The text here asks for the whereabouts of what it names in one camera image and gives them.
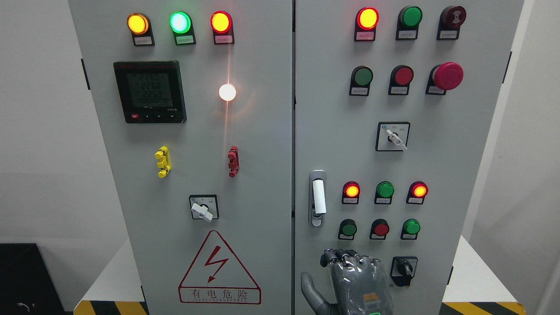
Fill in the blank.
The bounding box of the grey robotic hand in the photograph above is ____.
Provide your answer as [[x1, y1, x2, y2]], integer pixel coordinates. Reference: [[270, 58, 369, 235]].
[[301, 248, 394, 315]]

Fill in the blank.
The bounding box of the silver door handle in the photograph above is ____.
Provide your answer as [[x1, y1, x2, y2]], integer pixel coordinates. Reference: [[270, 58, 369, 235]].
[[308, 169, 327, 228]]

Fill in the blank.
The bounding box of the grey right cabinet door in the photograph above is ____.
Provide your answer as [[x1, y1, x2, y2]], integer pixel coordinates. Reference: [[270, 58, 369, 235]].
[[294, 0, 524, 315]]

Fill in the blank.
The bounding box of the grey cabinet door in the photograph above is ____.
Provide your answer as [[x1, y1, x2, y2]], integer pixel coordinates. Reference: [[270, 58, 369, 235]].
[[69, 0, 294, 315], [294, 0, 524, 315]]

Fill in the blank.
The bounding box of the grey left cabinet door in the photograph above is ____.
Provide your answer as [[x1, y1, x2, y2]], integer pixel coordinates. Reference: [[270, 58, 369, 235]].
[[69, 0, 294, 315]]

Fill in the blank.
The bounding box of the green button lower left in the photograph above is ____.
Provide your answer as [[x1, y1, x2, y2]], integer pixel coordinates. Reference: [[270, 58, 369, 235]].
[[338, 218, 357, 241]]

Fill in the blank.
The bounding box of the green button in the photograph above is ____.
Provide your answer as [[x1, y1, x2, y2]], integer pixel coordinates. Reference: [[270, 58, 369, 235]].
[[338, 218, 357, 241], [395, 6, 423, 40]]

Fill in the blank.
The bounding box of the red button lower centre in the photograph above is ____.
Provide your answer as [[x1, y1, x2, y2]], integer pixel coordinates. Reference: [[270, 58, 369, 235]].
[[369, 219, 390, 241]]

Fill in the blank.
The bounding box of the green lamp lower right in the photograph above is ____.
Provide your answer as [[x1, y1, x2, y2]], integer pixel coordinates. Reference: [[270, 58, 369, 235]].
[[400, 219, 421, 241]]

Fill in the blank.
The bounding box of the red lit lamp middle left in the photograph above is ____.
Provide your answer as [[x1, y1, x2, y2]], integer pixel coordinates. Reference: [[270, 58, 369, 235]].
[[341, 181, 361, 205]]

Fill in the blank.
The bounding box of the green lamp middle centre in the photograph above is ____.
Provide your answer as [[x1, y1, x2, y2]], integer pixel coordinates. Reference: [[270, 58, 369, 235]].
[[374, 181, 395, 205]]

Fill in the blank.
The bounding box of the red lit lamp middle right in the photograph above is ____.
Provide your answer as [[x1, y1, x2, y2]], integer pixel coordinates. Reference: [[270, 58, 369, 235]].
[[406, 181, 428, 205]]

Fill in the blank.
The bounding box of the red electric hazard sign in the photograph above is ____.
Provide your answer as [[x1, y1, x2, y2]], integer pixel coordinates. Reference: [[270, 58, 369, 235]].
[[178, 231, 261, 305]]

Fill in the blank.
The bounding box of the red terminal connector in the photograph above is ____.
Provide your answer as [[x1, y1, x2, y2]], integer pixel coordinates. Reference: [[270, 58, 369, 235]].
[[227, 145, 240, 178]]

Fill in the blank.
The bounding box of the green button second row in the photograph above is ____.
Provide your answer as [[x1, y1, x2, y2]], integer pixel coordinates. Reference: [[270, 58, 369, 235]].
[[349, 66, 374, 96]]

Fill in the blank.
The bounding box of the red button second row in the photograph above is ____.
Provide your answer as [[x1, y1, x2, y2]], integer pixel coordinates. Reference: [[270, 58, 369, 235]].
[[388, 65, 414, 95]]

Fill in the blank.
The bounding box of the red emergency stop button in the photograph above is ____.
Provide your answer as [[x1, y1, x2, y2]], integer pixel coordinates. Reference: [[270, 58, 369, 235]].
[[425, 62, 464, 95]]

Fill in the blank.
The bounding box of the yellow terminal connector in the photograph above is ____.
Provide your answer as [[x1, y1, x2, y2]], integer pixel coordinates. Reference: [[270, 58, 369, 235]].
[[154, 146, 171, 178]]

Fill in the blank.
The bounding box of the white lit indicator lamp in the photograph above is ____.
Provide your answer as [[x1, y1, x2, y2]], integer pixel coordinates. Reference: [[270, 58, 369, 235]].
[[218, 83, 237, 102]]

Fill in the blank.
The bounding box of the red lit lamp right top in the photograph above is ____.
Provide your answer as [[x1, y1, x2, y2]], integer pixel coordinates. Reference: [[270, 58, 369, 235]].
[[354, 7, 379, 42]]

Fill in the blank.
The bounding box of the green button right top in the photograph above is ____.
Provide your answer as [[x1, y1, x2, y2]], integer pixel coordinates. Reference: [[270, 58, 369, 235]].
[[395, 6, 423, 40]]

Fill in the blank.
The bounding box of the dark red buzzer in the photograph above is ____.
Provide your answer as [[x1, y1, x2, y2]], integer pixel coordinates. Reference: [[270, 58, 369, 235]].
[[437, 6, 466, 40]]

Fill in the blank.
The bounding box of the black digital power meter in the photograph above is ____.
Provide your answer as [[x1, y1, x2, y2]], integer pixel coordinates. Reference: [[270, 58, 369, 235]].
[[113, 60, 187, 124]]

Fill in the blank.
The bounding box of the red lit indicator lamp left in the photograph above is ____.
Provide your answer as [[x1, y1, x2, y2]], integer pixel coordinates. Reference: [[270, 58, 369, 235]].
[[210, 10, 235, 45]]

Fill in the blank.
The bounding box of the green lit indicator lamp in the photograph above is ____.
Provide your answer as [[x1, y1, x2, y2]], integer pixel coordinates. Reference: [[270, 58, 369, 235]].
[[169, 11, 196, 46]]

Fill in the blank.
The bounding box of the black box lower left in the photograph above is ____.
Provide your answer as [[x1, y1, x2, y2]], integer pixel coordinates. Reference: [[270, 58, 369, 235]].
[[0, 243, 65, 315]]

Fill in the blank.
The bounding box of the yellow indicator lamp top left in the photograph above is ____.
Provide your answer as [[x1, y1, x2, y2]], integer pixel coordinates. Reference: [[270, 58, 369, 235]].
[[127, 12, 155, 46]]

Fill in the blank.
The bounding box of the black knob selector switch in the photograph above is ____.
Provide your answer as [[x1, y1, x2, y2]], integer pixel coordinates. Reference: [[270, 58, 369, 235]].
[[390, 256, 418, 287]]

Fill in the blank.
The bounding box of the white lever selector switch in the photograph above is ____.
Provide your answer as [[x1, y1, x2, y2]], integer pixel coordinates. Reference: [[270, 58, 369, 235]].
[[375, 122, 411, 152]]

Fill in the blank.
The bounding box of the left door selector switch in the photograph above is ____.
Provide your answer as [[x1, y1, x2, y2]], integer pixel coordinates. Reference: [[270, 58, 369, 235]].
[[189, 195, 220, 222]]

